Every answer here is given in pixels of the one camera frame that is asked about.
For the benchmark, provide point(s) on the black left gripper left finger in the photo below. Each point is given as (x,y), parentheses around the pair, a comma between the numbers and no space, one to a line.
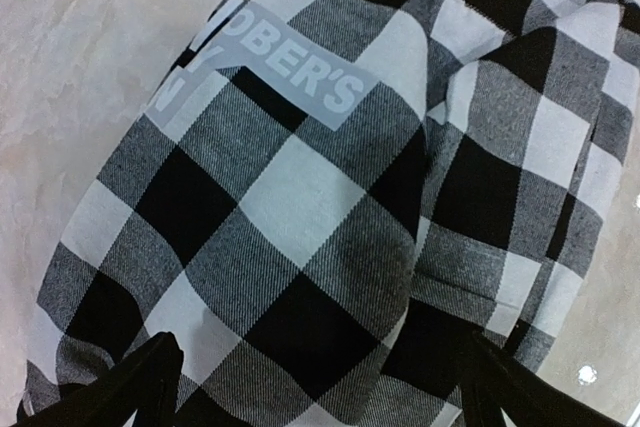
(142,388)

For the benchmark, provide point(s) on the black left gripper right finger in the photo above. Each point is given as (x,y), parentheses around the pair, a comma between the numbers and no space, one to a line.
(495,387)

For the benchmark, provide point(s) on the black white checked shirt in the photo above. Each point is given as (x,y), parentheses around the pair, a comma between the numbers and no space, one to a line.
(324,198)

